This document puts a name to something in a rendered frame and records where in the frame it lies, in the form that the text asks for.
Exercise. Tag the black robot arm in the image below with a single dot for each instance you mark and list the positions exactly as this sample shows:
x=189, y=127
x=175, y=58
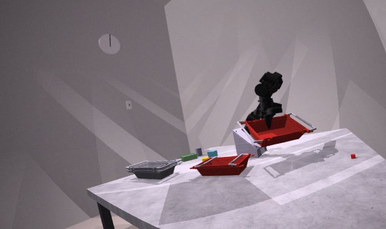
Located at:
x=270, y=83

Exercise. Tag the small light blue block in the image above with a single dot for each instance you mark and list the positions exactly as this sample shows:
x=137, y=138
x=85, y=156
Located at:
x=212, y=153

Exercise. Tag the light green box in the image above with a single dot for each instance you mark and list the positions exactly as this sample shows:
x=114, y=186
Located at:
x=189, y=157

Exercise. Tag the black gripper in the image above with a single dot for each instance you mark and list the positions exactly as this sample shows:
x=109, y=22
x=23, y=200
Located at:
x=266, y=111

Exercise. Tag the black and grey cylinder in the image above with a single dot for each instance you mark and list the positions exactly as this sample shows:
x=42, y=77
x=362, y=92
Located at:
x=198, y=151

